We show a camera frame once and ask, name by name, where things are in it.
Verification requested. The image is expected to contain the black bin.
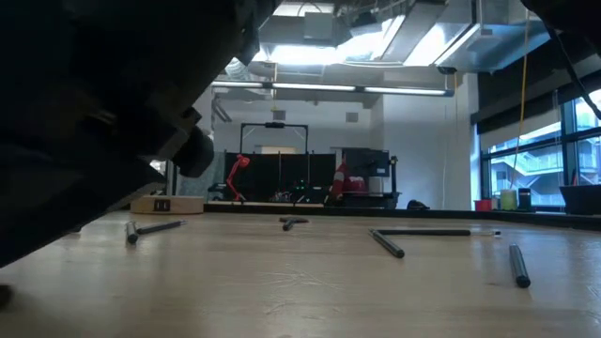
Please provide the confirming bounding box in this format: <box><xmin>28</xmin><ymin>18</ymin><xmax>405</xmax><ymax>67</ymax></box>
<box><xmin>558</xmin><ymin>183</ymin><xmax>601</xmax><ymax>217</ymax></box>

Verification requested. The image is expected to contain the black monitor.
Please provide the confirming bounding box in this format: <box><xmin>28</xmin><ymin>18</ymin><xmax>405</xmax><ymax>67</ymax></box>
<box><xmin>341</xmin><ymin>147</ymin><xmax>392</xmax><ymax>179</ymax></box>

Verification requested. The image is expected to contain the long ceiling light strip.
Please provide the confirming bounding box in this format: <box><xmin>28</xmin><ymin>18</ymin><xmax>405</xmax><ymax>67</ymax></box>
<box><xmin>209</xmin><ymin>80</ymin><xmax>455</xmax><ymax>99</ymax></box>

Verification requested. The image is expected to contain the red articulated desk lamp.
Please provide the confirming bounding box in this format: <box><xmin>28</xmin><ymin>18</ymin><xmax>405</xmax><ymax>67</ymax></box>
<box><xmin>225</xmin><ymin>153</ymin><xmax>252</xmax><ymax>203</ymax></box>

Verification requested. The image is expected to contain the black cart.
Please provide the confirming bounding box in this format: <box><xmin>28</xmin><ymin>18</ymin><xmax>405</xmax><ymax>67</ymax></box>
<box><xmin>327</xmin><ymin>155</ymin><xmax>403</xmax><ymax>210</ymax></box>

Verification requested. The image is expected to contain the black cup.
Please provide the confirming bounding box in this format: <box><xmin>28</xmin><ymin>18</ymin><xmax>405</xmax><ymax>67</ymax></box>
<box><xmin>516</xmin><ymin>187</ymin><xmax>533</xmax><ymax>213</ymax></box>

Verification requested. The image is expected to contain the large window black frame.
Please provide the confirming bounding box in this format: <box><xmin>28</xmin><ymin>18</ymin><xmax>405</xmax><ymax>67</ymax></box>
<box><xmin>478</xmin><ymin>88</ymin><xmax>601</xmax><ymax>211</ymax></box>

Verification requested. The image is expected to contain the red object white print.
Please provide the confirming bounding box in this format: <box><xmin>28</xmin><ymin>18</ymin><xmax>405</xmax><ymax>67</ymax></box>
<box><xmin>330</xmin><ymin>161</ymin><xmax>368</xmax><ymax>197</ymax></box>

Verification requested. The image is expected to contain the black partition panel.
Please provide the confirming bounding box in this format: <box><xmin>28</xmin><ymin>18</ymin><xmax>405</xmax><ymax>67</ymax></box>
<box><xmin>223</xmin><ymin>150</ymin><xmax>337</xmax><ymax>204</ymax></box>

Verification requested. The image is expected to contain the silver air duct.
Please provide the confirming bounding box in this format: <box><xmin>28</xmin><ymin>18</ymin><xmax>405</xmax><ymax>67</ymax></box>
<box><xmin>379</xmin><ymin>0</ymin><xmax>551</xmax><ymax>74</ymax></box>

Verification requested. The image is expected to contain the yellow-green container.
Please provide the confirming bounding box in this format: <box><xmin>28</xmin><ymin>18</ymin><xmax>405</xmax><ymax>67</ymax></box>
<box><xmin>499</xmin><ymin>188</ymin><xmax>518</xmax><ymax>212</ymax></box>

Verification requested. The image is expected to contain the white cylinder lamp wooden base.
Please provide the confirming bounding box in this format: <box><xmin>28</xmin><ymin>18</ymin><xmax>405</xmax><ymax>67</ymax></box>
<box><xmin>130</xmin><ymin>159</ymin><xmax>206</xmax><ymax>216</ymax></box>

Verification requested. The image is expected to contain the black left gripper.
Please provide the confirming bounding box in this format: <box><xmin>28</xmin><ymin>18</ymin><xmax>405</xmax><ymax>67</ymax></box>
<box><xmin>0</xmin><ymin>108</ymin><xmax>216</xmax><ymax>269</ymax></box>

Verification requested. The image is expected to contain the black gantry frame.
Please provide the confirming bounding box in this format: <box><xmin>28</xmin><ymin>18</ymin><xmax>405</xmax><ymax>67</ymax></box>
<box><xmin>239</xmin><ymin>121</ymin><xmax>310</xmax><ymax>155</ymax></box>

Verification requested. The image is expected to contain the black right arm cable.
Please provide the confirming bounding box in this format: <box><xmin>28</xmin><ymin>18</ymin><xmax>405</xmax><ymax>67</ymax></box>
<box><xmin>546</xmin><ymin>25</ymin><xmax>601</xmax><ymax>121</ymax></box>

